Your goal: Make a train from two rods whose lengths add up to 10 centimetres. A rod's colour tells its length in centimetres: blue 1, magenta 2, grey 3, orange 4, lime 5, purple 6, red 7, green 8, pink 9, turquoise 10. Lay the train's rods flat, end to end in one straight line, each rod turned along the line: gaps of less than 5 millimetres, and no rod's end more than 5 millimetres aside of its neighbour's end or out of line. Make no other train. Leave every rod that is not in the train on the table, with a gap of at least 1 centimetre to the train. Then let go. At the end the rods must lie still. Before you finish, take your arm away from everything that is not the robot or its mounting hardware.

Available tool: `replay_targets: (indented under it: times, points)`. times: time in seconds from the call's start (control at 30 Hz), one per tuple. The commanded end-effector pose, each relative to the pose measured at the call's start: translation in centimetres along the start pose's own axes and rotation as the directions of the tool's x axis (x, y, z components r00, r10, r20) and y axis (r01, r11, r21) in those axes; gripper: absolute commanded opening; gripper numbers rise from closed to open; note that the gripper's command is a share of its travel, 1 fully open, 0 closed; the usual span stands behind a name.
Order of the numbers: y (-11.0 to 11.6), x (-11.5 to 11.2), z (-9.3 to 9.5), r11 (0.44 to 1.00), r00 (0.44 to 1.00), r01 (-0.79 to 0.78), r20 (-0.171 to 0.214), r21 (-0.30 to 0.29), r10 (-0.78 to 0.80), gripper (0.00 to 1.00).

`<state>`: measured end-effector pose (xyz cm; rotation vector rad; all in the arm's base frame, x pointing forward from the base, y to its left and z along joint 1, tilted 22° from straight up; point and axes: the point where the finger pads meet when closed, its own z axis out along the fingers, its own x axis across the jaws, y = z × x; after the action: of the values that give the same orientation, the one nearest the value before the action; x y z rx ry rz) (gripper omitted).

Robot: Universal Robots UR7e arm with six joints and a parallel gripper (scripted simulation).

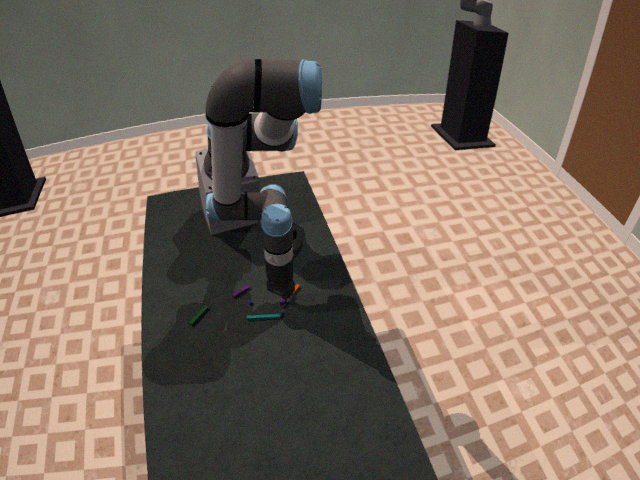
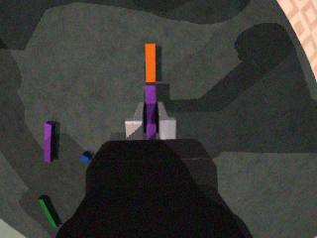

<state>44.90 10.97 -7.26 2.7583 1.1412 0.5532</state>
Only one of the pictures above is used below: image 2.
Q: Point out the small blue cube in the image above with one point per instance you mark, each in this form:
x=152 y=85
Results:
x=85 y=157

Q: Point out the orange rod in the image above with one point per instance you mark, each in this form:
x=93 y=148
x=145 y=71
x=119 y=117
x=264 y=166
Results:
x=150 y=62

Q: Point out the purple rod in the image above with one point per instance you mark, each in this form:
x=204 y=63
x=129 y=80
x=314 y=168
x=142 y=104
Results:
x=49 y=141
x=151 y=111

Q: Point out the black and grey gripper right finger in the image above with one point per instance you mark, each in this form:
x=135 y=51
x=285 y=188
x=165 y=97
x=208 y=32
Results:
x=165 y=125

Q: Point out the dark green rod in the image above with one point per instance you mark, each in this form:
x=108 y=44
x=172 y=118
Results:
x=48 y=210

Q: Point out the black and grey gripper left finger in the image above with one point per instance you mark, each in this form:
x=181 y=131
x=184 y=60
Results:
x=134 y=126

